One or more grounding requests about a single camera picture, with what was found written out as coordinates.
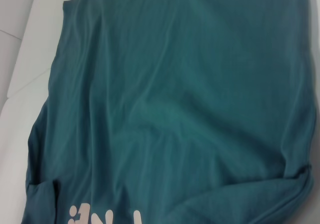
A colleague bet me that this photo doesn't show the teal blue printed t-shirt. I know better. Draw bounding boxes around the teal blue printed t-shirt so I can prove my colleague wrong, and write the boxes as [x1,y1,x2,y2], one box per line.
[21,0,318,224]

